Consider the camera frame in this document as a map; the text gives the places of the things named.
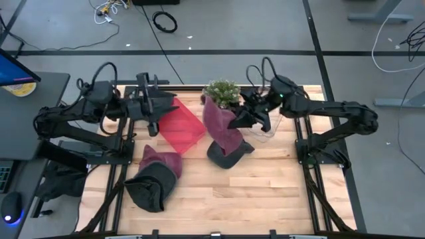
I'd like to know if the thin black floor cable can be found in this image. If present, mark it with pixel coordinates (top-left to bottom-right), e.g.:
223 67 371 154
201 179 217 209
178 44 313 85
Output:
0 13 120 52
141 5 185 86
396 66 425 176

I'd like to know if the black cable bundle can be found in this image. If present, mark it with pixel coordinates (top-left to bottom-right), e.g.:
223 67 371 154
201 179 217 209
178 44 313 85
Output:
400 19 425 63

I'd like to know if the long white floor cable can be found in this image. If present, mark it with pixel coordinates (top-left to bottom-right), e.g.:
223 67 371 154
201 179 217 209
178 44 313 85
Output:
371 0 425 74

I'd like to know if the yellow round disc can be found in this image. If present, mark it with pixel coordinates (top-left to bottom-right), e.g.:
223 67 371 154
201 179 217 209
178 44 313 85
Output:
1 82 37 98

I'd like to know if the translucent red plastic tray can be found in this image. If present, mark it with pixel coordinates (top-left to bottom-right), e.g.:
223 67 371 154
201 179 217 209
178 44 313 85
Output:
158 97 207 155

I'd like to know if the coiled black cable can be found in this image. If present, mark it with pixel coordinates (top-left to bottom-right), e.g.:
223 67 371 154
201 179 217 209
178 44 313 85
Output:
151 11 179 34

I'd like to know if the black bag under desk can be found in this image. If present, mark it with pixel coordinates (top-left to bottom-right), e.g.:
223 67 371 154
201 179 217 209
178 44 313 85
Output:
35 161 89 203

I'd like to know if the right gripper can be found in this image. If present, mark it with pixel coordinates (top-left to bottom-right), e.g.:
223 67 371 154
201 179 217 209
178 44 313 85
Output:
227 88 283 133

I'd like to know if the white and yellow cable bundle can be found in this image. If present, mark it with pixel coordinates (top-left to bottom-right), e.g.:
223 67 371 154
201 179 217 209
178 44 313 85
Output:
88 0 131 26

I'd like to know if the grey desk leg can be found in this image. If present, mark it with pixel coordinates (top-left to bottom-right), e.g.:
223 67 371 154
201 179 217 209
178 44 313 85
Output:
373 91 425 109
347 0 414 24

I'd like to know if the black keyboard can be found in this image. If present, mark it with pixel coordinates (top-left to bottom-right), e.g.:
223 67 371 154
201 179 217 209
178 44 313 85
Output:
0 161 14 193

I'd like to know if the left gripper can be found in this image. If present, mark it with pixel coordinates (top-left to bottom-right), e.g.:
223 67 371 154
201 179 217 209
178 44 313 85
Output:
127 72 181 137

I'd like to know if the dark grey desk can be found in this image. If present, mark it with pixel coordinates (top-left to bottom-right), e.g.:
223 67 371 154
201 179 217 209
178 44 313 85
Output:
0 71 89 239

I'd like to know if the dark grey baseball cap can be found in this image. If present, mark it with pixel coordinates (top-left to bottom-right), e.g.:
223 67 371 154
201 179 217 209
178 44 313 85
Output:
206 139 256 169
124 161 179 213

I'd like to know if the black computer mouse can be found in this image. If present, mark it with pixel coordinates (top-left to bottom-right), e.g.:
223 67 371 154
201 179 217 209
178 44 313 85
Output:
0 191 23 225

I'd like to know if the artificial plant in black pot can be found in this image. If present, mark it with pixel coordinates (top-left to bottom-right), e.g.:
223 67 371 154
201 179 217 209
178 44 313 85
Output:
201 78 242 110

